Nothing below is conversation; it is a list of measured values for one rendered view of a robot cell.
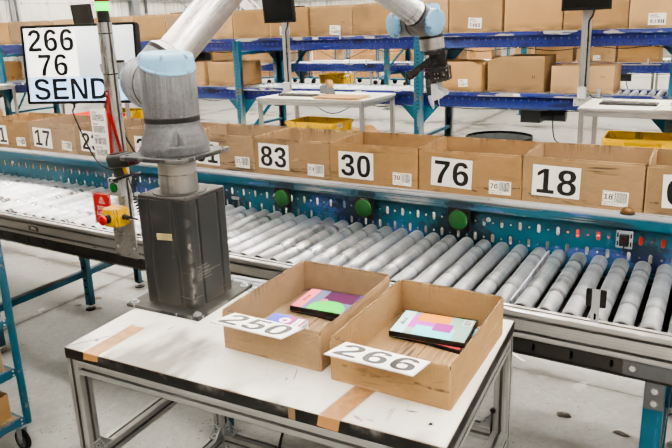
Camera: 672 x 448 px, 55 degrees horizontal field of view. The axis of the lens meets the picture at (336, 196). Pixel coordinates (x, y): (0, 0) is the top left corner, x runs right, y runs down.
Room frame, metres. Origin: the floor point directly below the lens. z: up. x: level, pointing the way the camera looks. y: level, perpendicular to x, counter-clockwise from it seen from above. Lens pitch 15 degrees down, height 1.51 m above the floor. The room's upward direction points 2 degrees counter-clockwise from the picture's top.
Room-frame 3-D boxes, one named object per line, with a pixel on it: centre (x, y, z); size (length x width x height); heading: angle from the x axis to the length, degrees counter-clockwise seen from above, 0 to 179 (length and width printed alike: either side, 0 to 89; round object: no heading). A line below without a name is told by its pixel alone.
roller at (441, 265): (2.05, -0.35, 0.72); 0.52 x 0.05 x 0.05; 149
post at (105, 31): (2.42, 0.81, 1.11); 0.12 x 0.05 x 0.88; 59
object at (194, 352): (1.53, 0.12, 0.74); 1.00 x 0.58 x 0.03; 63
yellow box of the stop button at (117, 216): (2.35, 0.81, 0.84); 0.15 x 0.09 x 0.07; 59
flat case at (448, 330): (1.48, -0.23, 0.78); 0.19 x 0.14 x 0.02; 65
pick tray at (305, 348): (1.57, 0.08, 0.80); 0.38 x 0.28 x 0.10; 150
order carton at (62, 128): (3.67, 1.47, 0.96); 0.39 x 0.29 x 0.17; 59
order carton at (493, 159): (2.45, -0.56, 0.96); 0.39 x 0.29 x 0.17; 59
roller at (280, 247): (2.35, 0.15, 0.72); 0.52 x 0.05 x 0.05; 149
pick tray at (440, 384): (1.40, -0.19, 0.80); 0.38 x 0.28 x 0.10; 150
